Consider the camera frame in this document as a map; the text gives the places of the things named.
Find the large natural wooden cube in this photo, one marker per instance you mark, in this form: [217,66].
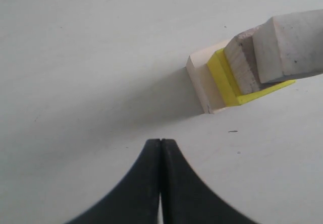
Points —
[202,80]

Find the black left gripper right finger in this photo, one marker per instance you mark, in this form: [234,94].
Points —
[185,198]

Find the small pale wooden cube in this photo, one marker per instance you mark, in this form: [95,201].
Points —
[289,47]

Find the medium grained wooden cube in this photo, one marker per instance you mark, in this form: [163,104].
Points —
[240,55]

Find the yellow painted wooden cube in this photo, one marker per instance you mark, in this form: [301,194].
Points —
[227,85]

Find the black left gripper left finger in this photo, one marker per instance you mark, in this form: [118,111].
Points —
[135,199]

